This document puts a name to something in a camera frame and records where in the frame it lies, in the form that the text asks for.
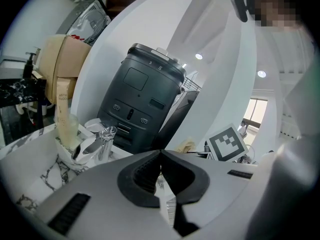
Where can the small white dish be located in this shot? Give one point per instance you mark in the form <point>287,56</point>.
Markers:
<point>93,125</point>

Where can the person's right forearm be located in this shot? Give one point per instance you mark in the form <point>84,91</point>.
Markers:
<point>237,96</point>

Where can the beige packaged toothbrush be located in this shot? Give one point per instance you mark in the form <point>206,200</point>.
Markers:
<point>62,109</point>

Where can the chrome faucet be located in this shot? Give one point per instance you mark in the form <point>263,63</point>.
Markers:
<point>92,144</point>

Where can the white pump bottle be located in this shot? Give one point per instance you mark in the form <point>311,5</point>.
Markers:
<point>37,52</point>

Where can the round white mirror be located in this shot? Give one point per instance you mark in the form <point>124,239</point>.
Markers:
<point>105,54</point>

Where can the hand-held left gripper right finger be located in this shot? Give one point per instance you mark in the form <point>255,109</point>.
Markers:
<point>215,191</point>

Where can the person's white shirt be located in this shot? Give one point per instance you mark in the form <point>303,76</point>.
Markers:
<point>300,79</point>

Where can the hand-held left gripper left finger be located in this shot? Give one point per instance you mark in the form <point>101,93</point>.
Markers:
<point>105,199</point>

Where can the metal stair railing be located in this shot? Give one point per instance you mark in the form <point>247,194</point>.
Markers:
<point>191,82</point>

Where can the brown cardboard box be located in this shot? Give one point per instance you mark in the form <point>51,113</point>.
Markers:
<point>62,64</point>

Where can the black pump bottle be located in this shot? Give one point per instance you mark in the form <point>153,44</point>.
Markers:
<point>28,67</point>

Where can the black head-worn camera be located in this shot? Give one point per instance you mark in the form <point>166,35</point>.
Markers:
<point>240,7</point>

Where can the beige wooden item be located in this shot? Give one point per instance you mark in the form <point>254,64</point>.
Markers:
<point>186,145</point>

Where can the window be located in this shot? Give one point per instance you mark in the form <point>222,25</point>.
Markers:
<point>256,112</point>

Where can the white marble sink basin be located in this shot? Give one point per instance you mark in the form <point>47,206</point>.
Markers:
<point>32,159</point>

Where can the round ceiling light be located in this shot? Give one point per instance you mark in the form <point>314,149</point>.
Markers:
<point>261,74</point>
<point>199,56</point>

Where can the black water dispenser machine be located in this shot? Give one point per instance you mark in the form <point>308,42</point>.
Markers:
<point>140,96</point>

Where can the clear glass cup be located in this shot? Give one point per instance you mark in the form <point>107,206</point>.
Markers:
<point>73,129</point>

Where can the black marble shelf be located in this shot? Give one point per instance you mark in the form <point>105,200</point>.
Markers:
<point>20,90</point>

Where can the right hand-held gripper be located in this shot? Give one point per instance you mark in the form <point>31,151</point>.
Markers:
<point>226,144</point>

